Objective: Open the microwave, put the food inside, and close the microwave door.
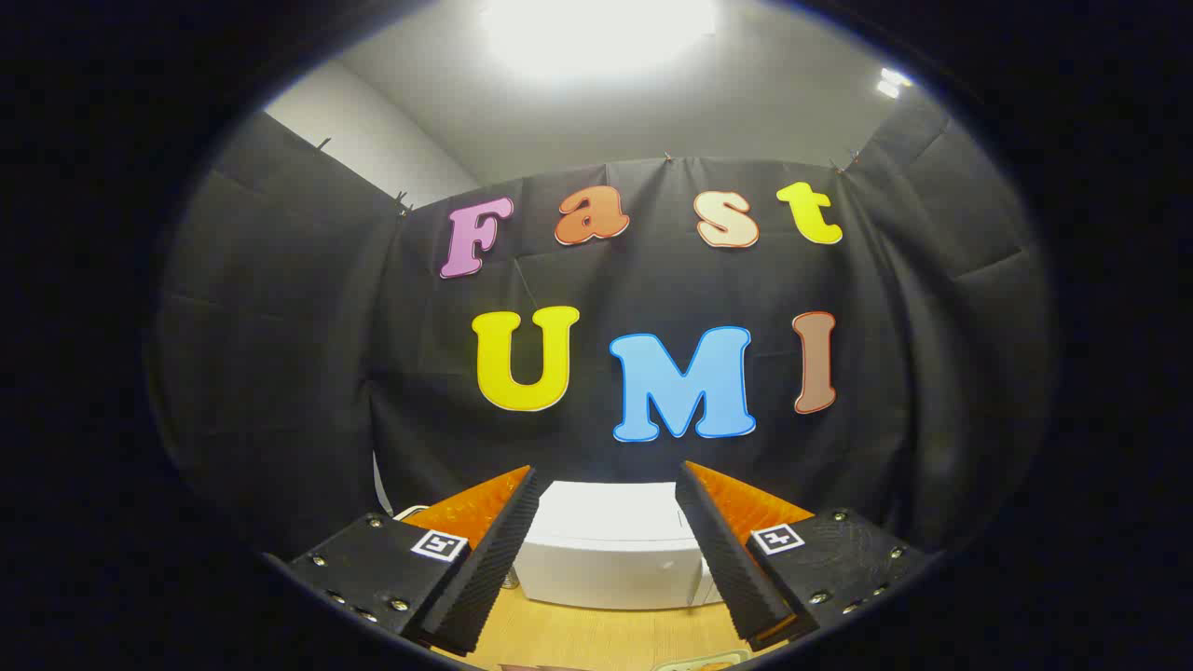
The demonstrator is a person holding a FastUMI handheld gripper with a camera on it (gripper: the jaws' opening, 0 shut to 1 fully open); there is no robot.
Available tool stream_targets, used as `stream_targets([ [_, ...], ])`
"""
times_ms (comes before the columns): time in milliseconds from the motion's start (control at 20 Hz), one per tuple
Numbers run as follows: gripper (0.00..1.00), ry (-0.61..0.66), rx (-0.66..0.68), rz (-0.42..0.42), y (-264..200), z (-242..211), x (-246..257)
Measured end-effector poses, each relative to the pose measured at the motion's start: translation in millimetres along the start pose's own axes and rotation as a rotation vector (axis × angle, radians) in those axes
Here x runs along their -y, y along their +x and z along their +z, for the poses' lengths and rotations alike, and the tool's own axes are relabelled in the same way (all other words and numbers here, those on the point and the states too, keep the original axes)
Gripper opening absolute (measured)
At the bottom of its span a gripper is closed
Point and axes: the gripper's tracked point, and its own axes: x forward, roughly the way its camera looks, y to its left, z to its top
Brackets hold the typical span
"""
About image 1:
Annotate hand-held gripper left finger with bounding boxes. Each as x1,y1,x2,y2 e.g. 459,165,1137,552
266,464,542,656

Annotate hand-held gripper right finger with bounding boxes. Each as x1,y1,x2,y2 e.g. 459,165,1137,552
675,460,936,652

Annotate white microwave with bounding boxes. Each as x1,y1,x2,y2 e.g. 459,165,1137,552
514,481,720,612

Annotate large ceiling light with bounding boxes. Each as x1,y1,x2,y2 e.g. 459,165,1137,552
480,0,720,87

